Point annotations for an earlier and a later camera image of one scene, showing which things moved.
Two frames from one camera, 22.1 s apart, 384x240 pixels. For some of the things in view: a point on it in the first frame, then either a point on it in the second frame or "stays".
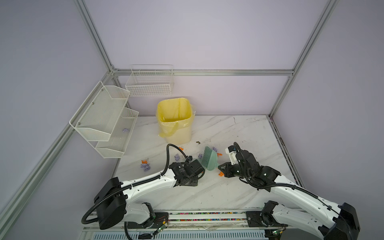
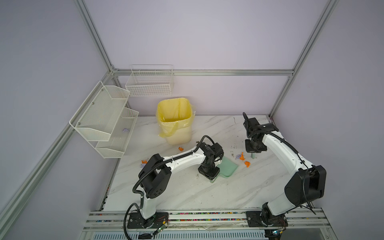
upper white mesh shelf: x=96 y=118 stays
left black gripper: x=195 y=182 → x=211 y=176
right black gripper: x=226 y=170 → x=248 y=149
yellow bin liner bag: x=173 y=113 stays
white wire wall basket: x=154 y=80 stays
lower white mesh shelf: x=115 y=147 stays
